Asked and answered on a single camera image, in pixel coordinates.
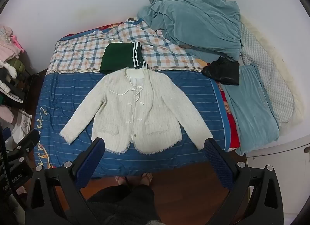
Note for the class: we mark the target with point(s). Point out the pile of clothes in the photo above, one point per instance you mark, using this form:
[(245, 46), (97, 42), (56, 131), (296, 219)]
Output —
[(9, 69)]

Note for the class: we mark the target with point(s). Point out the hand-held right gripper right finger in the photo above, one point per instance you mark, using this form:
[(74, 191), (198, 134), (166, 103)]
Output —
[(216, 159)]

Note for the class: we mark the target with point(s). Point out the plaid quilt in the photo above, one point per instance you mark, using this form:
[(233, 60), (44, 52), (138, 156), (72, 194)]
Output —
[(80, 52)]

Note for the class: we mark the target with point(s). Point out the person's foot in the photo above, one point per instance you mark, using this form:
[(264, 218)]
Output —
[(121, 180), (146, 179)]

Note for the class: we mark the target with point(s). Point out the white quilted mattress pad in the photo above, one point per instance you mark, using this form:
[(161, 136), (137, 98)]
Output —
[(266, 74)]

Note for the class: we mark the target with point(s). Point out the green garment with white stripes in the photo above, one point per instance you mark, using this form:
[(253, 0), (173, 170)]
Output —
[(116, 56)]

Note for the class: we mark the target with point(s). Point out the teal velvet blanket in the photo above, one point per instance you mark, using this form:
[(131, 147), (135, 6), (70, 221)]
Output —
[(193, 21)]

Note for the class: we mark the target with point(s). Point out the white bedside furniture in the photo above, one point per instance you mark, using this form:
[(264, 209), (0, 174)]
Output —
[(278, 153)]

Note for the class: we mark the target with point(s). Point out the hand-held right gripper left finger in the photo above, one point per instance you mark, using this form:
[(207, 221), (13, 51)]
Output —
[(93, 157)]

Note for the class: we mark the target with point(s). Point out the white tweed jacket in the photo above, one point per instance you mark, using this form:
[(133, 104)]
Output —
[(135, 116)]

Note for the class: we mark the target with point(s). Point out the person's right foot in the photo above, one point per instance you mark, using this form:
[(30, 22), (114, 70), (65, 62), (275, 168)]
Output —
[(146, 179)]

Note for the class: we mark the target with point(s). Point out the white embroidered cloth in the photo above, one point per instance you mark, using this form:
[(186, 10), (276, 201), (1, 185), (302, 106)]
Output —
[(23, 124)]

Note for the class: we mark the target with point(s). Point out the person's left foot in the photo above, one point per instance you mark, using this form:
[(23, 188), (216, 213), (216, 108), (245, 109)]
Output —
[(121, 180)]

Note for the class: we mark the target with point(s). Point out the red patterned sheet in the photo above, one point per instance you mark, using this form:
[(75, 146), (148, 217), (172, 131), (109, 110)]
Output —
[(230, 120)]

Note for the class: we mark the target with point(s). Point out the person's dark fuzzy clothing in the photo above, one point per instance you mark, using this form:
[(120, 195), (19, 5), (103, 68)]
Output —
[(123, 205)]

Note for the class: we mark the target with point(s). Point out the blue striped bed sheet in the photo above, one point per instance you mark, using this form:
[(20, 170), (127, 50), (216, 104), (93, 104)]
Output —
[(63, 99)]

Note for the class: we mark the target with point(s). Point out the cream fluffy blanket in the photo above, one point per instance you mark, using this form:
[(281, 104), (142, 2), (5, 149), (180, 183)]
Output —
[(291, 86)]

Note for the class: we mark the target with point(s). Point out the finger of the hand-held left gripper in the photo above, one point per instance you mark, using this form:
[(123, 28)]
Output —
[(27, 143), (6, 134)]

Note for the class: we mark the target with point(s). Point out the teal pillow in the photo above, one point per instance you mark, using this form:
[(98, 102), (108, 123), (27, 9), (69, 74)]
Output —
[(251, 113)]

